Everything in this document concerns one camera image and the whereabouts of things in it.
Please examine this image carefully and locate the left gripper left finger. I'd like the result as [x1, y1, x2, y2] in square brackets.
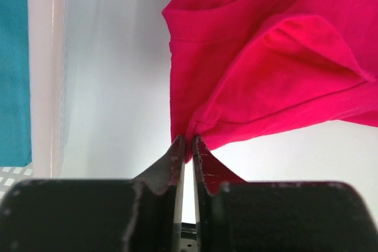
[1, 136, 185, 251]

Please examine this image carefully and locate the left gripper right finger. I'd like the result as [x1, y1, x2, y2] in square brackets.
[193, 136, 377, 251]

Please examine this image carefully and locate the magenta t shirt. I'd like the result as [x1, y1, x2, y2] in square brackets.
[162, 0, 377, 149]

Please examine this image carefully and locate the white plastic laundry basket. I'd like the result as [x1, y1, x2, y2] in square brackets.
[1, 0, 66, 195]

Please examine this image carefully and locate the teal t shirt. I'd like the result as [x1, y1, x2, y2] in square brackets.
[1, 0, 31, 167]

